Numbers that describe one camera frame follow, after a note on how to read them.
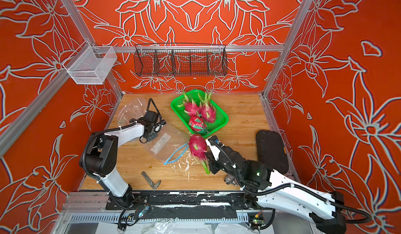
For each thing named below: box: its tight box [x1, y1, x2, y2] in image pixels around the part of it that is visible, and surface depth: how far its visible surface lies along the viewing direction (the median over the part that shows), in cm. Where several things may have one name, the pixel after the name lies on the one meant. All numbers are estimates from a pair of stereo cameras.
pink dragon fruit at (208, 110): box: [197, 91, 217, 124], surface depth 100 cm
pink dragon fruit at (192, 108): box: [177, 91, 202, 116], surface depth 102 cm
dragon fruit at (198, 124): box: [189, 113, 211, 135], surface depth 92 cm
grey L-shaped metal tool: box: [140, 170, 162, 190], surface depth 80 cm
